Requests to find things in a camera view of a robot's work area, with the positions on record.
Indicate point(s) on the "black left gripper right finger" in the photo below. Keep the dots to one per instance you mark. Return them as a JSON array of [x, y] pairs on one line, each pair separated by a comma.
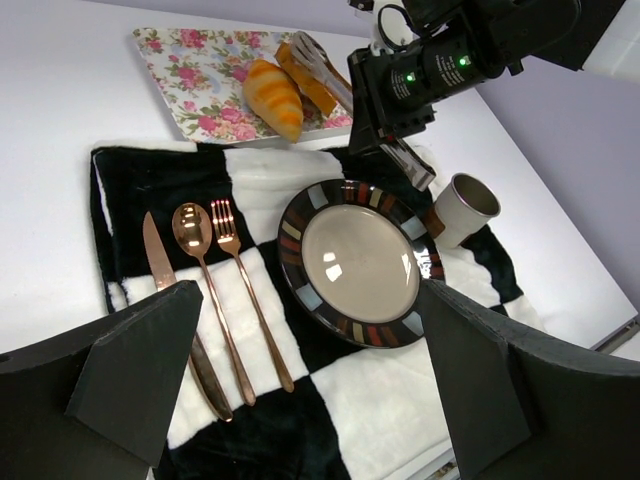
[[521, 404]]

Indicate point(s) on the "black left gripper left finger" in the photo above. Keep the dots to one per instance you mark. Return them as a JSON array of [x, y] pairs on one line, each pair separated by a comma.
[[96, 402]]

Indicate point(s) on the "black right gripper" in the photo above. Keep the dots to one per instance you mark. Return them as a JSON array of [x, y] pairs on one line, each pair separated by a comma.
[[394, 94]]

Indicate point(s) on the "yellow bread slice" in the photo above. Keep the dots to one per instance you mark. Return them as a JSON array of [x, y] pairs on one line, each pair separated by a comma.
[[308, 85]]

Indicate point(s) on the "orange striped croissant bread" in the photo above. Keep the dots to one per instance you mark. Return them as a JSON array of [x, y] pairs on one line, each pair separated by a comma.
[[273, 96]]

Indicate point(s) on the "white steel cup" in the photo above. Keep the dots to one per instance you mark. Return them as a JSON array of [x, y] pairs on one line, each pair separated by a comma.
[[464, 207]]

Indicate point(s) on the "copper table knife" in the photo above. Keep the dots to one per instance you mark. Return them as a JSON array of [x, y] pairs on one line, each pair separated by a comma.
[[201, 368]]

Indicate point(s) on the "black white checkered cloth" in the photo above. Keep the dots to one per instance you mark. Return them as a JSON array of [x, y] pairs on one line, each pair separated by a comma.
[[355, 413]]

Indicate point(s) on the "dark rimmed beige plate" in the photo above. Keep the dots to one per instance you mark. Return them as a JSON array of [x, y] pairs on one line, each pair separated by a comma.
[[357, 259]]

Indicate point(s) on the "floral rectangular tray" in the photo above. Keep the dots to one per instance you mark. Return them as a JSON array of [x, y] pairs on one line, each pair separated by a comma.
[[200, 74]]

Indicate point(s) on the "copper spoon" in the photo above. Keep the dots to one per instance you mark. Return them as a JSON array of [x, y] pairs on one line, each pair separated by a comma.
[[193, 232]]

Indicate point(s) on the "copper fork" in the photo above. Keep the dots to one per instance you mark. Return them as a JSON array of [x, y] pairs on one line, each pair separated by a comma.
[[228, 240]]

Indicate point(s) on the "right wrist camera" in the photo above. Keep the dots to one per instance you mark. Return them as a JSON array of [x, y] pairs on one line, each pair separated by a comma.
[[389, 25]]

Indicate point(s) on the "aluminium frame rail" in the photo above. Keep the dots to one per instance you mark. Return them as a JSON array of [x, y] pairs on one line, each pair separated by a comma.
[[618, 338]]

